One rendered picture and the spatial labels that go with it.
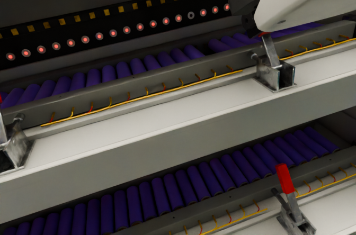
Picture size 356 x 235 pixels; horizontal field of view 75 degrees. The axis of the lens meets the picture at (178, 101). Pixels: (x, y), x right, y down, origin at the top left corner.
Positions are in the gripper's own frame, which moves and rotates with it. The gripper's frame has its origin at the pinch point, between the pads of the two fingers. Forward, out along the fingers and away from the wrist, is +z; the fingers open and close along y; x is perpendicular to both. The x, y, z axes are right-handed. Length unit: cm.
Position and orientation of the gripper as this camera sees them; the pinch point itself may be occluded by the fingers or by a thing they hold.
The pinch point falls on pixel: (265, 15)
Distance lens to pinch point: 26.6
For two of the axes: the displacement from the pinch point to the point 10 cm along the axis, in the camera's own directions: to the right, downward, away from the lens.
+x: -2.8, -9.6, -0.1
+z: -1.6, 0.3, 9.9
